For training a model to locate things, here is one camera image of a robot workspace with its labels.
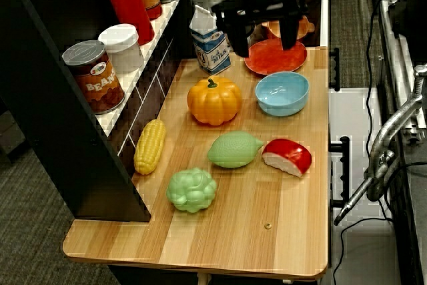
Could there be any blue white milk carton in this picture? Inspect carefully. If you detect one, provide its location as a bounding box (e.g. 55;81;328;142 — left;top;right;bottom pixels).
189;4;232;75

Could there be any black kitchen hutch frame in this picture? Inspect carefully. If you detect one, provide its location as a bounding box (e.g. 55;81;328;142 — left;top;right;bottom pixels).
0;0;196;222

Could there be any yellow toy corn cob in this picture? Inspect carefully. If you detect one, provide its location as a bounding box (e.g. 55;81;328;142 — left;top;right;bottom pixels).
133;119;167;176

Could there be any white tiled shelf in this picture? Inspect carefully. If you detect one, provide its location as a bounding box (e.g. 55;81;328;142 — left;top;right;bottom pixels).
95;0;186;137

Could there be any orange toy pumpkin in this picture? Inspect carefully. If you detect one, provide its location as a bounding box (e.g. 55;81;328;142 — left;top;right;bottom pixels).
187;77;243;127

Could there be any black cabinet handle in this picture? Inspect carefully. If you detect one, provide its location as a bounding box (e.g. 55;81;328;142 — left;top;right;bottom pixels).
328;47;341;92
328;135;351;209

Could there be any light blue bowl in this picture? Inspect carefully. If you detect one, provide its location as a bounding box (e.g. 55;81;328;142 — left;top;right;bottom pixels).
255;71;310;117

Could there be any aluminium frame rail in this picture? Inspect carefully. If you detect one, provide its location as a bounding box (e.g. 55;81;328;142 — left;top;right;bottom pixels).
370;0;423;132

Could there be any black cable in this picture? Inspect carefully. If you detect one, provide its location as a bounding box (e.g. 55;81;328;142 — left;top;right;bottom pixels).
333;161;427;285
366;0;410;152

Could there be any red white cheese wedge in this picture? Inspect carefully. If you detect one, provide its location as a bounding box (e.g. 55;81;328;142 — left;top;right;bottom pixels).
261;138;313;178

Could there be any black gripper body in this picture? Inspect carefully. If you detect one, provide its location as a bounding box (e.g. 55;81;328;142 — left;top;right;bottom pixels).
211;0;308;35

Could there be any steel pot with handles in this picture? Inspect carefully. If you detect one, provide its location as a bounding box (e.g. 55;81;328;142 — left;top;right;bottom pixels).
262;14;316;41

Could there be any black machine housing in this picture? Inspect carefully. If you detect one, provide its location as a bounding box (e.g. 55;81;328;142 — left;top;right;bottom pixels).
390;0;427;62

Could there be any orange red plate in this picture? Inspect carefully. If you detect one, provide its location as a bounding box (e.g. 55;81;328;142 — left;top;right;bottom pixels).
244;38;308;77

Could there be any green toy cauliflower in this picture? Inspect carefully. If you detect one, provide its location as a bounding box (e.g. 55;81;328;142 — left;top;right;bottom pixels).
165;167;218;213

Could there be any orange jam jar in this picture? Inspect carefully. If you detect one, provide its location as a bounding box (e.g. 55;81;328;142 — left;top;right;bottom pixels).
61;39;126;115

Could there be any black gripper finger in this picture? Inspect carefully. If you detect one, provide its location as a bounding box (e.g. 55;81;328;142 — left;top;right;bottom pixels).
229;29;252;59
279;16;300;51

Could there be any metal clamp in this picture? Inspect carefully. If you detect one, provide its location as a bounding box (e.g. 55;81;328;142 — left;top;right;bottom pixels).
334;63;427;226

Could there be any red ketchup squeeze bottle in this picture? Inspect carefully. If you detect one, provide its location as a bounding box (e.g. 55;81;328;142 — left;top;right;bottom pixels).
101;0;155;46

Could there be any green toy lemon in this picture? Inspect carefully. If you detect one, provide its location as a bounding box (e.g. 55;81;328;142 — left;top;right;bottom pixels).
207;130;264;169

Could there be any white lidded jar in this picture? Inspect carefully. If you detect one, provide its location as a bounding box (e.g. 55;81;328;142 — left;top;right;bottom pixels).
97;23;145;73

